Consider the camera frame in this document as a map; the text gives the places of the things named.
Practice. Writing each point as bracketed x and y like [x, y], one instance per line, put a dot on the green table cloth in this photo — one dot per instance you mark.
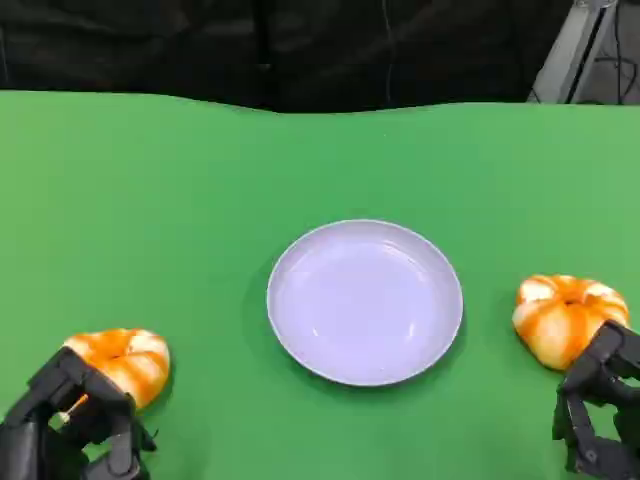
[200, 200]

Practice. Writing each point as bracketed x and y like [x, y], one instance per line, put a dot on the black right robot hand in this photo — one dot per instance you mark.
[600, 380]

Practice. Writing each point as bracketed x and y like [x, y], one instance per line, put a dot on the lilac plate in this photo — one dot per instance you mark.
[365, 305]

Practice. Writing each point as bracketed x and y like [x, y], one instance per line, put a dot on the orange and white bread roll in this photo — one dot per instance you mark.
[145, 362]
[550, 320]

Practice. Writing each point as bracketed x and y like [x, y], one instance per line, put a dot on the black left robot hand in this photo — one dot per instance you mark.
[100, 405]

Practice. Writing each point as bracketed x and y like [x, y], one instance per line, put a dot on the aluminium frame profile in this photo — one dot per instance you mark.
[570, 50]

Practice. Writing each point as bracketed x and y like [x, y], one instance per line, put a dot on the black backdrop curtain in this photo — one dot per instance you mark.
[200, 45]

